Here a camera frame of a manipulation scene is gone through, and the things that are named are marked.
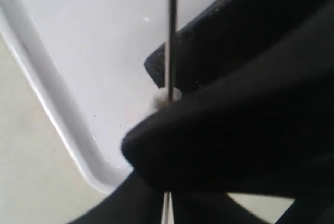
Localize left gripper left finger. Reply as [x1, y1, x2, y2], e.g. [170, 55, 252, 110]
[71, 172, 163, 224]

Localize thin metal skewer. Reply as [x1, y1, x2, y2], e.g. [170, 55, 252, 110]
[160, 0, 180, 224]

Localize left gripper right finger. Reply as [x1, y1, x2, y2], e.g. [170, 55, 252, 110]
[166, 192, 298, 224]

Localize white rectangular plastic tray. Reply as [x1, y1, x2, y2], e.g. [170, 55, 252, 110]
[0, 0, 235, 193]

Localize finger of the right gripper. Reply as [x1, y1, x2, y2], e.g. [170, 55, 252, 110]
[142, 0, 334, 96]
[122, 2, 333, 198]

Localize white bead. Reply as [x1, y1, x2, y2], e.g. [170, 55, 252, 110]
[150, 88, 182, 111]

